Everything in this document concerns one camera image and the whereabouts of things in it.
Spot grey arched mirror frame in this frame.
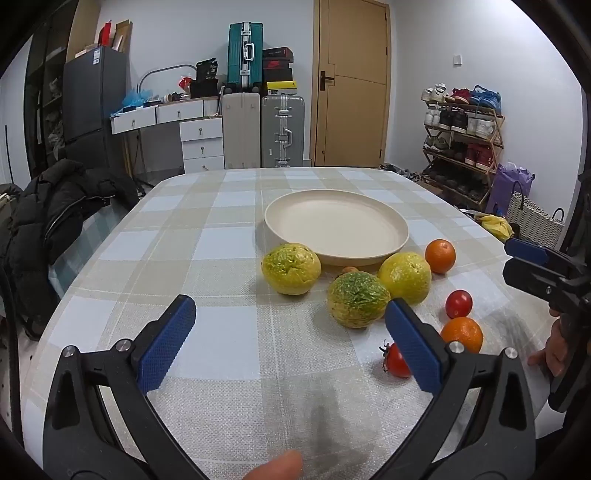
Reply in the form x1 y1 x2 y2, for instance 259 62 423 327
139 64 199 100

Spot person's right hand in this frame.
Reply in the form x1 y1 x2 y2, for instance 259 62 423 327
527 316 572 378

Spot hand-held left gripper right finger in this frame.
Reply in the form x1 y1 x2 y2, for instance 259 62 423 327
369 298 537 480

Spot rows of assorted shoes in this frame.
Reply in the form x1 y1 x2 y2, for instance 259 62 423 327
421 83 503 204

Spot purple bag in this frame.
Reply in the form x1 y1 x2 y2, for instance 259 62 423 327
487 162 535 215

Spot yellow green guava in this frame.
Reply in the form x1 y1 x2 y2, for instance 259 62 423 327
327 271 391 329
261 243 322 296

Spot person's left hand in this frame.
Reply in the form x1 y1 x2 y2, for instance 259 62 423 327
242 450 304 480

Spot grey hard suitcase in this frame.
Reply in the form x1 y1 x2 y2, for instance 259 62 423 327
261 95 306 168

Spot tall dark shelf cabinet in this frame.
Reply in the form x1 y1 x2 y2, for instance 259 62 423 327
23 0 101 178

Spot open cardboard box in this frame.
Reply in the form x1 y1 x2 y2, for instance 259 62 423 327
113 21 133 54

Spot yellow bag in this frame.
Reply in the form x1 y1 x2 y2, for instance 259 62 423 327
480 215 514 241

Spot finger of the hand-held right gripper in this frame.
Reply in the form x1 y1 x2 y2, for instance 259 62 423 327
502 257 563 304
504 237 586 278

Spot wooden door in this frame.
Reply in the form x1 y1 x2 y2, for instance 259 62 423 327
313 0 392 168

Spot red tomato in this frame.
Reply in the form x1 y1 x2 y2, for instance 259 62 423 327
379 340 413 379
445 289 474 319

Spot cream round plate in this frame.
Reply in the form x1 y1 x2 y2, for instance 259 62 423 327
255 189 410 267

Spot white drawer cabinet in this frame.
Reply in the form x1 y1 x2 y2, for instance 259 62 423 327
179 117 225 174

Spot teal hard suitcase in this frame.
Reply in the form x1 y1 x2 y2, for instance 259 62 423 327
227 21 264 90

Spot orange mandarin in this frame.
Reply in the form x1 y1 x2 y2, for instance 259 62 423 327
425 239 457 274
440 316 484 354

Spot blue plastic bag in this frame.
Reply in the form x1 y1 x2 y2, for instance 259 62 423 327
122 88 155 110

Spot white vanity desk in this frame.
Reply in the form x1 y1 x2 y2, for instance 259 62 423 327
110 97 206 136

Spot woven basket bag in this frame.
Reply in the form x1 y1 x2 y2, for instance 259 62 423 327
505 191 566 247

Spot pale yellow guava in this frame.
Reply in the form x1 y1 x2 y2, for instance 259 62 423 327
378 251 433 305

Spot dark grey refrigerator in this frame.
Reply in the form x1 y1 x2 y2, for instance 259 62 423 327
62 46 127 176

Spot black puffer jacket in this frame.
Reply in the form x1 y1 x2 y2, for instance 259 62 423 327
0 159 139 340

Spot beige hard suitcase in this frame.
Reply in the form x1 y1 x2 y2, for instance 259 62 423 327
222 92 262 170

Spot wooden shoe rack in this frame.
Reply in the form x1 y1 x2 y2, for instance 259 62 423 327
421 99 505 210

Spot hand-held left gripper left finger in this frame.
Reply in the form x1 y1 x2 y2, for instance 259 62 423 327
43 294 208 480

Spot scattered sneakers group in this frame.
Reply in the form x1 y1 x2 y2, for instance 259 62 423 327
379 162 423 183

